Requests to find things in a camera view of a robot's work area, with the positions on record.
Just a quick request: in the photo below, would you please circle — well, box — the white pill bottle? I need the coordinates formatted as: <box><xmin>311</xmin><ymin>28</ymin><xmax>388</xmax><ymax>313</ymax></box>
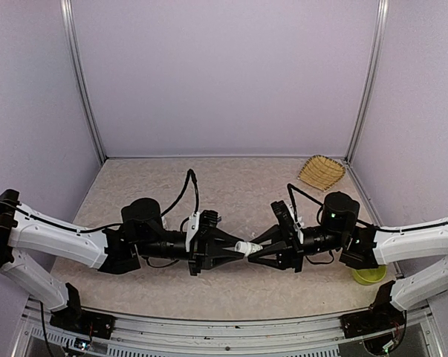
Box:
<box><xmin>234</xmin><ymin>241</ymin><xmax>263</xmax><ymax>257</ymax></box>

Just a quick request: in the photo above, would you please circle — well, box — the woven bamboo tray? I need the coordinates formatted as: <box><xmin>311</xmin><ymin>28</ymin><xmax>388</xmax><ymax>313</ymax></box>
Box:
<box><xmin>297</xmin><ymin>155</ymin><xmax>345</xmax><ymax>192</ymax></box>

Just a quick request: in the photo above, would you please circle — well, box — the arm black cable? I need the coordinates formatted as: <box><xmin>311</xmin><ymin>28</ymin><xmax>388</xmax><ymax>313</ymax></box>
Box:
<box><xmin>286</xmin><ymin>183</ymin><xmax>448</xmax><ymax>231</ymax></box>
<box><xmin>0</xmin><ymin>169</ymin><xmax>201</xmax><ymax>235</ymax></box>

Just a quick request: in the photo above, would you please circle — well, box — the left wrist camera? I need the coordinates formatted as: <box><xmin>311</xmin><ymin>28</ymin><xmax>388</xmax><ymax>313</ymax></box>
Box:
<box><xmin>180</xmin><ymin>210</ymin><xmax>221</xmax><ymax>253</ymax></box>

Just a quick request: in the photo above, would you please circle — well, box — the aluminium frame post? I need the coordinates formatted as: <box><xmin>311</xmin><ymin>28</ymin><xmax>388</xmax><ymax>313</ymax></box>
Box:
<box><xmin>345</xmin><ymin>0</ymin><xmax>389</xmax><ymax>166</ymax></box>
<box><xmin>60</xmin><ymin>0</ymin><xmax>108</xmax><ymax>166</ymax></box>

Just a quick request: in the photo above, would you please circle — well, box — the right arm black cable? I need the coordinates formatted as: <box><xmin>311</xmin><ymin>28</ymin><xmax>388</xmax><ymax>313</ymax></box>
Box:
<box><xmin>286</xmin><ymin>183</ymin><xmax>448</xmax><ymax>231</ymax></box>

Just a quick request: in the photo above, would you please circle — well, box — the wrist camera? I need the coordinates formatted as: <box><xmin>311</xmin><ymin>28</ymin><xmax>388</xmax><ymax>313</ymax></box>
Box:
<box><xmin>180</xmin><ymin>210</ymin><xmax>221</xmax><ymax>253</ymax></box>
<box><xmin>270</xmin><ymin>201</ymin><xmax>301</xmax><ymax>243</ymax></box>

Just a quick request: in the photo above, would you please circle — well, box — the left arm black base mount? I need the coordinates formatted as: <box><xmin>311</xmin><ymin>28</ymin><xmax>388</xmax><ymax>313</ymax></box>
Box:
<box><xmin>50</xmin><ymin>300</ymin><xmax>116</xmax><ymax>340</ymax></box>

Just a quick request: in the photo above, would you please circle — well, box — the front aluminium rail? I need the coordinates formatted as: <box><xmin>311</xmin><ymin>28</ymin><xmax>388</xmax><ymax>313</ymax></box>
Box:
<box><xmin>8</xmin><ymin>298</ymin><xmax>445</xmax><ymax>356</ymax></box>

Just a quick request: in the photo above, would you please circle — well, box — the lime green bowl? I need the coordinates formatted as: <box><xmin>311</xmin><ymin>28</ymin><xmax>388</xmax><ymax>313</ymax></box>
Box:
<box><xmin>351</xmin><ymin>266</ymin><xmax>387</xmax><ymax>286</ymax></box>

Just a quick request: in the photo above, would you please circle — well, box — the right aluminium frame post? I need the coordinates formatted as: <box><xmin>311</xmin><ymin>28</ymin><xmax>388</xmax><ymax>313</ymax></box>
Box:
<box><xmin>345</xmin><ymin>0</ymin><xmax>389</xmax><ymax>166</ymax></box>

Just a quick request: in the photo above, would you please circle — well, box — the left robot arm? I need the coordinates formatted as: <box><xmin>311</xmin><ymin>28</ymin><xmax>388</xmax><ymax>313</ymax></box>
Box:
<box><xmin>0</xmin><ymin>190</ymin><xmax>244</xmax><ymax>331</ymax></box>

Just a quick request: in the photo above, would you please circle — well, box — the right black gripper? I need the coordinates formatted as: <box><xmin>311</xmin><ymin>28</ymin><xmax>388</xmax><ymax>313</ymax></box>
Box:
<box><xmin>245</xmin><ymin>225</ymin><xmax>347</xmax><ymax>274</ymax></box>

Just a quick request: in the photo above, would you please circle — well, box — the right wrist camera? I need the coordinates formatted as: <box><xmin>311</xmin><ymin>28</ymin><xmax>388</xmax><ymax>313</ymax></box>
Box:
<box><xmin>270</xmin><ymin>201</ymin><xmax>301</xmax><ymax>243</ymax></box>

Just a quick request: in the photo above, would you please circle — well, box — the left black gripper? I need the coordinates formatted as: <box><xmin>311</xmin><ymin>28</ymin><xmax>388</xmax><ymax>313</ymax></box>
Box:
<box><xmin>136</xmin><ymin>227</ymin><xmax>244</xmax><ymax>277</ymax></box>

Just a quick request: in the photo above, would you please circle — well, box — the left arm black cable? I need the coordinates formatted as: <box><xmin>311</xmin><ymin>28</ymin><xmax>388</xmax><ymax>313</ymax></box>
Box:
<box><xmin>0</xmin><ymin>169</ymin><xmax>201</xmax><ymax>235</ymax></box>

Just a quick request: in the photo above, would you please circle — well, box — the left aluminium frame post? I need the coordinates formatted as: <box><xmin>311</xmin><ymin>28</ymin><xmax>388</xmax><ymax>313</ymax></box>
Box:
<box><xmin>60</xmin><ymin>0</ymin><xmax>108</xmax><ymax>166</ymax></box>

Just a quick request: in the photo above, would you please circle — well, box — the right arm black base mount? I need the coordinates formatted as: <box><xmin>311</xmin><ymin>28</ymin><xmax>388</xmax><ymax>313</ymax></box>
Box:
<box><xmin>340</xmin><ymin>302</ymin><xmax>406</xmax><ymax>338</ymax></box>

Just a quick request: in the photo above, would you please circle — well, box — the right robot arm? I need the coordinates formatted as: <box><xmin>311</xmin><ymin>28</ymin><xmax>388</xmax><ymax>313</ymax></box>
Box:
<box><xmin>235</xmin><ymin>192</ymin><xmax>448</xmax><ymax>330</ymax></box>

